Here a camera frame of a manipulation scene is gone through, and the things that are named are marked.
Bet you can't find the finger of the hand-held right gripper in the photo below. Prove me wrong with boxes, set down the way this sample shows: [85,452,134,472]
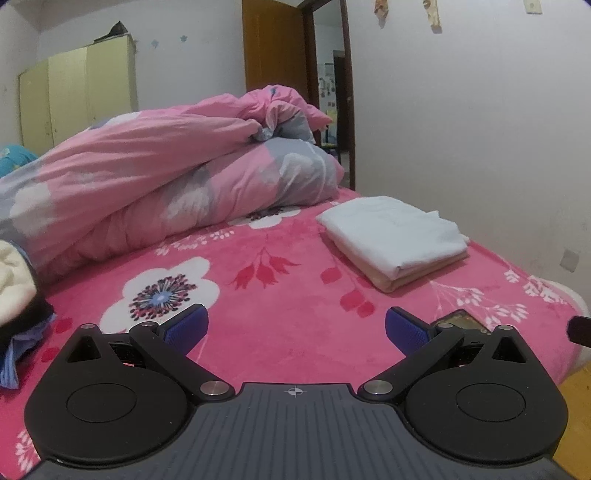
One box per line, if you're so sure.
[567,316,591,350]

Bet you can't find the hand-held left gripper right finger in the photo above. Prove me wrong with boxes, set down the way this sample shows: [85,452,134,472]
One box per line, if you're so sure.
[358,307,532,402]

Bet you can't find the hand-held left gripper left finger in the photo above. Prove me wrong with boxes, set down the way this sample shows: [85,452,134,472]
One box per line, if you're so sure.
[65,304,234,402]

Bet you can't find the white shirt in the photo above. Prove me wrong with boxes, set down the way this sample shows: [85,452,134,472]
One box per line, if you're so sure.
[315,196,471,280]

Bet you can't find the dark smartphone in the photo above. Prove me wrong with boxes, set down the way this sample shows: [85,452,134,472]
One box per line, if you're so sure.
[429,310,493,334]

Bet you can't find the beige folded cloth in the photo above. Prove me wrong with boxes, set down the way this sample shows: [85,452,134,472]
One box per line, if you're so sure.
[330,240,470,294]

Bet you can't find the pink floral blanket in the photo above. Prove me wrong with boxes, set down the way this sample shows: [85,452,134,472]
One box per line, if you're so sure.
[0,187,591,480]

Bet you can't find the black garment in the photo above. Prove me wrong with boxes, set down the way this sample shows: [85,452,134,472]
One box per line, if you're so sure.
[0,257,57,357]

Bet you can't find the pink floral quilt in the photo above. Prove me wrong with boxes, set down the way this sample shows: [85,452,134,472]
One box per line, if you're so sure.
[0,84,346,285]

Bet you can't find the blue garment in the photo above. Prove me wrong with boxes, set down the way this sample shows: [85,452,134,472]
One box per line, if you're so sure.
[0,318,55,389]

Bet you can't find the teal cloth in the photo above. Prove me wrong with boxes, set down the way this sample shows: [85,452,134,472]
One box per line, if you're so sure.
[0,144,38,174]

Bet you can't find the pale yellow wardrobe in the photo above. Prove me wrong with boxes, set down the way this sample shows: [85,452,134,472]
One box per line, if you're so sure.
[17,34,140,149]

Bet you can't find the brown wooden door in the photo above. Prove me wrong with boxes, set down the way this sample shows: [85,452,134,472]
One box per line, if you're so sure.
[241,0,310,105]

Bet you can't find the black bag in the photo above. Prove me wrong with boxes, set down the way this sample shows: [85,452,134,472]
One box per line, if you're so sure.
[95,21,129,45]

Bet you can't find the dark wooden door frame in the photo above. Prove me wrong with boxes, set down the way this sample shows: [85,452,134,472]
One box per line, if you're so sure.
[298,0,356,191]

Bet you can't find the wall poster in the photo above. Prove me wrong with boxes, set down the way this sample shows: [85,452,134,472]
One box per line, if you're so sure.
[373,0,442,34]

